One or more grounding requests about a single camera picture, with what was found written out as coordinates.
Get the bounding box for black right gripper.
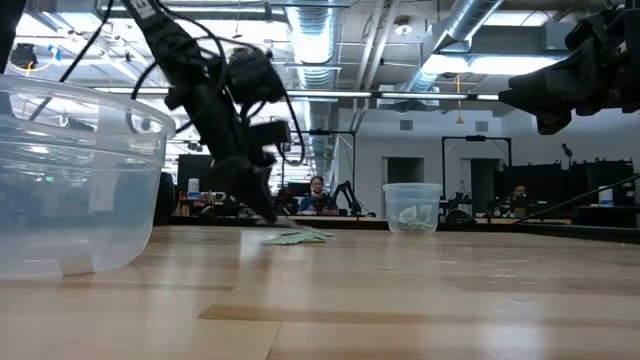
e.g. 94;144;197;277
498;4;640;136

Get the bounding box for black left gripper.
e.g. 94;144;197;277
166;79;293;224

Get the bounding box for black monitor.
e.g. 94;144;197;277
176;153;217;201

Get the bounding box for person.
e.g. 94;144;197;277
297;174;342;217
505;183;535;214

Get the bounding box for black partition panels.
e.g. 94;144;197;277
501;158;637;211

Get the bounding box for long ceiling light strip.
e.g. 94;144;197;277
92;85;501;102

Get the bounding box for clear plastic cup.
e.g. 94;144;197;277
382;182;444;237
0;73;177;280

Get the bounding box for black gantry frame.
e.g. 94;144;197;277
281;128;358;217
440;133;513;201

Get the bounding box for yellow hanging cord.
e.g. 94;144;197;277
453;73;465;126

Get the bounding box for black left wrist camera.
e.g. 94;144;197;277
224;46;287;107

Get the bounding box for silver ventilation duct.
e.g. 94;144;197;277
399;0;506;96
284;0;344;131

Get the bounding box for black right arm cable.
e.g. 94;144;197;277
513;172;640;225

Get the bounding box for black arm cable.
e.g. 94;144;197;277
513;172;640;225
27;0;116;124

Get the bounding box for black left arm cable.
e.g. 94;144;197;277
27;0;116;124

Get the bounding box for black ceiling camera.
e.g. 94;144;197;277
8;42;40;72

